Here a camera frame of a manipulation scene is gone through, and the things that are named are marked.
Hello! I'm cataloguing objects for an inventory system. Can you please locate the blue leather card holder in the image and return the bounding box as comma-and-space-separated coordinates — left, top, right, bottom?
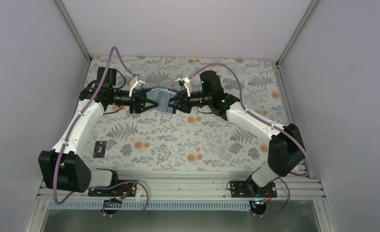
141, 87, 179, 114

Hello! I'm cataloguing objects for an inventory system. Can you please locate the black credit card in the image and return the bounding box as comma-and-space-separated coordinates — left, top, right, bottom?
93, 141, 107, 159

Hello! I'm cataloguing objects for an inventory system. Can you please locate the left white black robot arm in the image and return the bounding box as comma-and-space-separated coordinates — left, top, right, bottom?
38, 67, 158, 192

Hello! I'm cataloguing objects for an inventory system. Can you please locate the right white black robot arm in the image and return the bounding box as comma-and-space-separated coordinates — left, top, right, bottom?
169, 71, 306, 187

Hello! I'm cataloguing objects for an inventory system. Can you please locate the floral patterned table mat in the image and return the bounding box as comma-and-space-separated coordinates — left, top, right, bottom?
79, 57, 287, 172

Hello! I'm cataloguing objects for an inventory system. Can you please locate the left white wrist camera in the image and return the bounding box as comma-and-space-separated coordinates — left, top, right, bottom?
129, 75, 146, 97

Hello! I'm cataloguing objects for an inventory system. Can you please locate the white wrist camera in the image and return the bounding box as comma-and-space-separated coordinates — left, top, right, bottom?
176, 76, 192, 97
129, 75, 146, 97

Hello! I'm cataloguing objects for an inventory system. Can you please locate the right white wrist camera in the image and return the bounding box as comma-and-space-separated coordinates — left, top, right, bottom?
176, 76, 192, 97

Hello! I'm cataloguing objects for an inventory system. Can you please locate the aluminium rail frame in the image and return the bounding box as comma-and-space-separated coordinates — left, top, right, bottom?
38, 171, 326, 201

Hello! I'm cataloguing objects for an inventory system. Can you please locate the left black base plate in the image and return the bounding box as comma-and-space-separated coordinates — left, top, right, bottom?
88, 180, 137, 198

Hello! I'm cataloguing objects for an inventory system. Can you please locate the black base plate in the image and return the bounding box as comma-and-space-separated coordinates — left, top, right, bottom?
88, 180, 137, 198
226, 179, 278, 198

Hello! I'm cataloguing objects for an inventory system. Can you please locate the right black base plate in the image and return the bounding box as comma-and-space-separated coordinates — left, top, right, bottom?
226, 179, 278, 198

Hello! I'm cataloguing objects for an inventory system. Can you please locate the slotted cable duct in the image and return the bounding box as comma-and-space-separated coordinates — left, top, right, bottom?
46, 199, 250, 211

